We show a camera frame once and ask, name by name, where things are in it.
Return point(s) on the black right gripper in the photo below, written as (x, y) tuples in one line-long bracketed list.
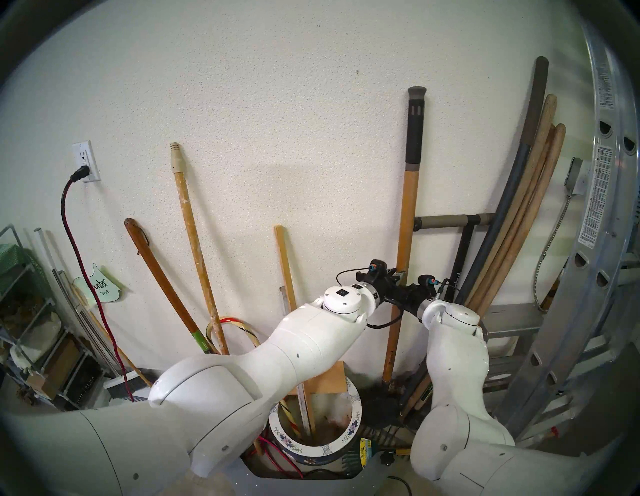
[(417, 300)]

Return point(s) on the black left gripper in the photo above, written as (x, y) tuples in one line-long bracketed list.
[(386, 290)]

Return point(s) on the wooden tool with black grip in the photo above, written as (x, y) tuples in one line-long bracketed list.
[(412, 200)]

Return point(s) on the light wooden stick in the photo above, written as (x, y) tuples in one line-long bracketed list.
[(285, 270)]

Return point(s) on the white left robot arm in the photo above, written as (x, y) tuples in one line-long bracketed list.
[(300, 340)]

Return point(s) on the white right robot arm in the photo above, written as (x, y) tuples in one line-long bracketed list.
[(455, 360)]

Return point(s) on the floral ceramic pot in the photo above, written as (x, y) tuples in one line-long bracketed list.
[(300, 452)]

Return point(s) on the grey metal strip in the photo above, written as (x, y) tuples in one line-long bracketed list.
[(283, 300)]

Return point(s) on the wooden board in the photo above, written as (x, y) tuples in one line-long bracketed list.
[(330, 380)]

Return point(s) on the flexible metal conduit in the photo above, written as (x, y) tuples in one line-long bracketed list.
[(555, 227)]

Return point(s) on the striped candy cane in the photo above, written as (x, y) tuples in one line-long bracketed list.
[(250, 332)]

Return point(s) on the yellow green packet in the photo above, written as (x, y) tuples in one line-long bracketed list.
[(366, 452)]

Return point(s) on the grey electrical box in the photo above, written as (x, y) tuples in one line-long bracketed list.
[(575, 177)]

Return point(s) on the light wooden pole threaded tip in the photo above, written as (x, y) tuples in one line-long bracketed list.
[(192, 235)]

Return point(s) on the aluminium extension ladder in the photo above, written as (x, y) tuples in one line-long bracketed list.
[(600, 200)]

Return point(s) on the dark brown wooden pole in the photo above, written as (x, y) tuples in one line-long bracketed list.
[(160, 280)]

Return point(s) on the green paper sign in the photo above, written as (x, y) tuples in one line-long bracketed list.
[(100, 290)]

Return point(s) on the white vented appliance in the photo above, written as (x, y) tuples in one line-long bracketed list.
[(117, 385)]

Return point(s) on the white plastic pipe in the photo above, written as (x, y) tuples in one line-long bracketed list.
[(42, 245)]

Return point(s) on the grey metal rail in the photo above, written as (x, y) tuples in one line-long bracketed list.
[(80, 320)]

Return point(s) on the white wall outlet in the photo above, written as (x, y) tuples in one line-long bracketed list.
[(82, 152)]

